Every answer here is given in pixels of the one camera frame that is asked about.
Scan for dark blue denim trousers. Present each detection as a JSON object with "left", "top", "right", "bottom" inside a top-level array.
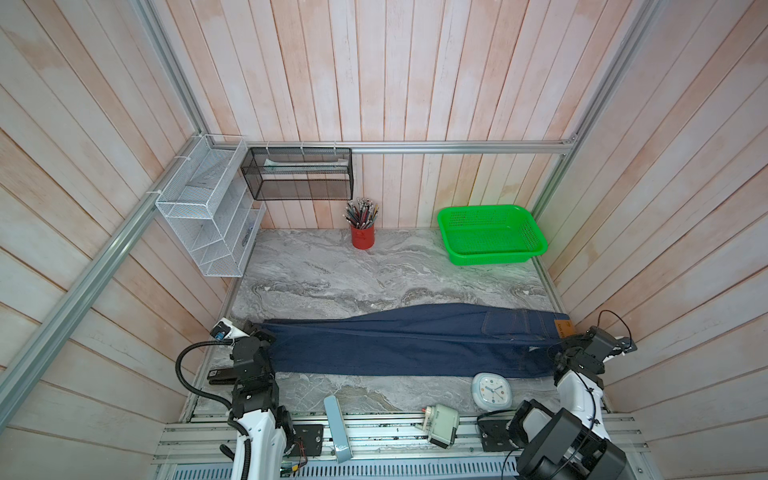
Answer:
[{"left": 261, "top": 303, "right": 575, "bottom": 378}]

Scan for green plastic basket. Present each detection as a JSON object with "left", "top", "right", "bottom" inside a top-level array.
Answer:
[{"left": 437, "top": 205, "right": 548, "bottom": 266}]

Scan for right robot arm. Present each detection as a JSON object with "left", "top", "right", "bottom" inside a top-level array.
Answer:
[{"left": 507, "top": 326, "right": 637, "bottom": 479}]

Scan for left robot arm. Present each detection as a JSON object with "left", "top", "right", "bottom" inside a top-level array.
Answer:
[{"left": 228, "top": 327, "right": 294, "bottom": 479}]

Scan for white alarm clock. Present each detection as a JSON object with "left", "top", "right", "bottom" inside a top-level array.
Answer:
[{"left": 471, "top": 372, "right": 513, "bottom": 411}]

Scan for light blue flat block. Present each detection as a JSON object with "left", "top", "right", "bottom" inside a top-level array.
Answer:
[{"left": 324, "top": 395, "right": 353, "bottom": 464}]

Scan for grey white small device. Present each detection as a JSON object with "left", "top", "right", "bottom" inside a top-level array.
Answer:
[{"left": 422, "top": 404, "right": 460, "bottom": 449}]

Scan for red pencil cup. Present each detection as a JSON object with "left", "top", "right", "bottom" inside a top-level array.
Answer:
[{"left": 350, "top": 225, "right": 375, "bottom": 250}]

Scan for coloured pencils bunch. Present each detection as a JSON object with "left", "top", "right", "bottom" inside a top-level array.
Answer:
[{"left": 344, "top": 198, "right": 379, "bottom": 230}]

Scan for black corrugated cable hose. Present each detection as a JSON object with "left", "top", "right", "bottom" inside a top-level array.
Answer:
[{"left": 175, "top": 339, "right": 253, "bottom": 480}]

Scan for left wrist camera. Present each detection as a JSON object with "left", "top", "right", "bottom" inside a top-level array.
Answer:
[{"left": 210, "top": 318, "right": 249, "bottom": 341}]

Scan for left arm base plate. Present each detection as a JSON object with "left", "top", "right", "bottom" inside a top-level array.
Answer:
[{"left": 290, "top": 424, "right": 325, "bottom": 458}]

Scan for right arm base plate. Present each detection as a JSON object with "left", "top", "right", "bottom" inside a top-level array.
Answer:
[{"left": 476, "top": 416, "right": 519, "bottom": 453}]

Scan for white wire mesh shelf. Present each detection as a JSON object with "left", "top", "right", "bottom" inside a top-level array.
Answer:
[{"left": 156, "top": 134, "right": 266, "bottom": 278}]

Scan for black mesh wall basket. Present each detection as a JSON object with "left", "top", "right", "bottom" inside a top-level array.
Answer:
[{"left": 240, "top": 146, "right": 354, "bottom": 201}]

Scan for aluminium frame rail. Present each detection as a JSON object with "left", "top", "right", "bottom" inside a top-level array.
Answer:
[{"left": 245, "top": 140, "right": 575, "bottom": 155}]

